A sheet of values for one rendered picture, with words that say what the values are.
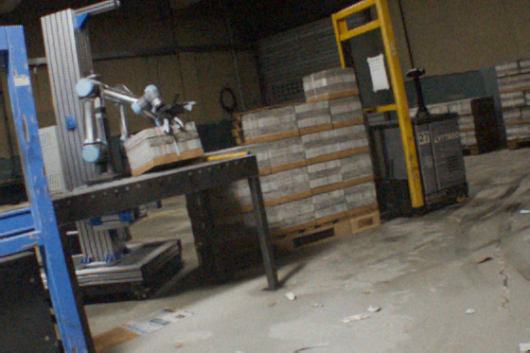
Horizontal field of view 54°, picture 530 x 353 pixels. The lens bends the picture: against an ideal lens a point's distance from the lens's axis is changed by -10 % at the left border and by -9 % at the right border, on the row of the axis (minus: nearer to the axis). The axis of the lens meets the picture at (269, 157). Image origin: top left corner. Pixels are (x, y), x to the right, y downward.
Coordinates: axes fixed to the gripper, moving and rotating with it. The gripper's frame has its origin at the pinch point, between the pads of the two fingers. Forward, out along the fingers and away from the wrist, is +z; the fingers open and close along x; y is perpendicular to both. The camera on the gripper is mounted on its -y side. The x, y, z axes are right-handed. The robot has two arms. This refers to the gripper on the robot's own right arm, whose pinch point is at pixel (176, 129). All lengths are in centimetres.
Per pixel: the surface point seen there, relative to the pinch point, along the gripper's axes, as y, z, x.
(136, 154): 24.1, -3.5, 17.4
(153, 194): -14, 44, 46
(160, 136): 6.9, -1.7, 7.7
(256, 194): -5, 57, -21
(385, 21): -56, -30, -195
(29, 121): -55, 18, 111
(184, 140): 8.7, 3.3, -8.0
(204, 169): -16.7, 39.4, 11.3
